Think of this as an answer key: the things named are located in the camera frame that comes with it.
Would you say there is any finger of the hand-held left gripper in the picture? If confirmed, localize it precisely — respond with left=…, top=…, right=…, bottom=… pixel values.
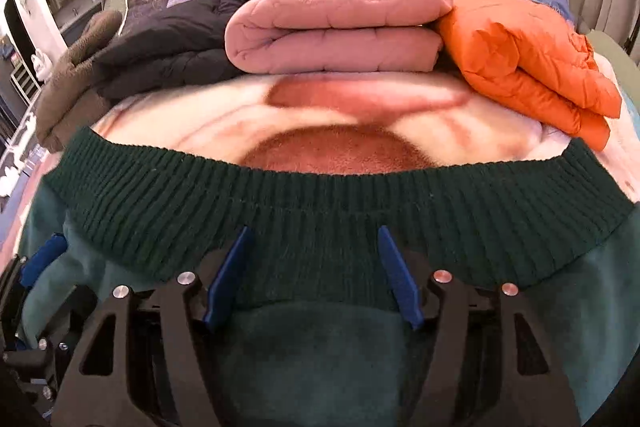
left=0, top=233, right=68, bottom=308

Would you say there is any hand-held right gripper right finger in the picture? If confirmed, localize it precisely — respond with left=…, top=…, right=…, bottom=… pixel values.
left=377, top=226, right=583, bottom=427

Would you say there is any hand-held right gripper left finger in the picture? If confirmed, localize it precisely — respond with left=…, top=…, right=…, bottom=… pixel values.
left=50, top=226, right=253, bottom=427

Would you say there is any dark green sweater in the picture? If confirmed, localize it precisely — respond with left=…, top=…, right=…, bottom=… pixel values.
left=15, top=127, right=640, bottom=427

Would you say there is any pink and brown printed blanket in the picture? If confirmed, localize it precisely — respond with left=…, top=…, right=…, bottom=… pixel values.
left=90, top=54, right=640, bottom=208

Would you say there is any white shelf rack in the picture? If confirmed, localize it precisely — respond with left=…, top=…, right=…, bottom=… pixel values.
left=10, top=57, right=43, bottom=104

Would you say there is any brown fleece garment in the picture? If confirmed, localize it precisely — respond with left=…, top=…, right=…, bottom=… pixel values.
left=35, top=11, right=126, bottom=152

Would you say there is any white door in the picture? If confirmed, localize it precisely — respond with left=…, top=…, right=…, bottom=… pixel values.
left=2, top=0, right=66, bottom=72

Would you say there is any black jacket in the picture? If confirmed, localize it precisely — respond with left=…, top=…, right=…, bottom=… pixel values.
left=92, top=0, right=266, bottom=100

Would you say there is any orange puffer jacket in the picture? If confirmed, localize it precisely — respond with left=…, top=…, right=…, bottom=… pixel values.
left=434, top=0, right=623, bottom=152

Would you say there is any pink quilted folded garment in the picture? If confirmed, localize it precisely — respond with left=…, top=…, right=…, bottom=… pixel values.
left=224, top=0, right=455, bottom=74

